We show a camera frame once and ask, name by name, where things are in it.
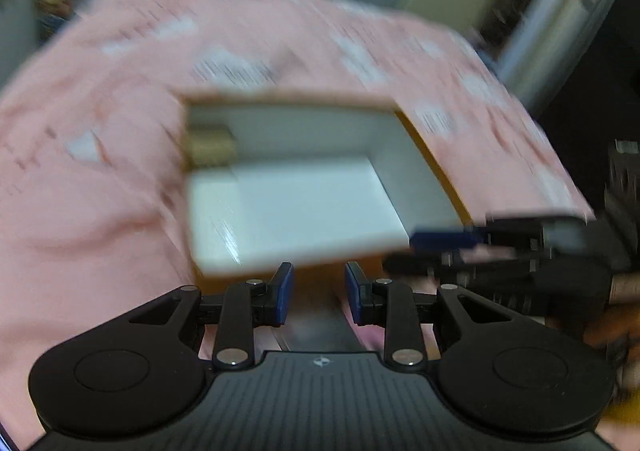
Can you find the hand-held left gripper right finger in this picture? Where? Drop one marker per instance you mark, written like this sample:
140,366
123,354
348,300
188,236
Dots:
356,293

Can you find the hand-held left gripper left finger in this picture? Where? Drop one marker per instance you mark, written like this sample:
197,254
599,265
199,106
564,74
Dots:
285,291

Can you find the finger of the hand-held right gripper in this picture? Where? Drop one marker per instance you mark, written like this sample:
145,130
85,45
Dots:
440,240
415,265

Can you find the cardboard box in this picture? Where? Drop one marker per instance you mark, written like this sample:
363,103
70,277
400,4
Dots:
300,211

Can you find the pink printed blanket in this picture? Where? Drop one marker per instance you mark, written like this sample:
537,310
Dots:
100,231

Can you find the white door frame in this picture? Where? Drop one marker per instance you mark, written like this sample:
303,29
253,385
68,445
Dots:
560,21

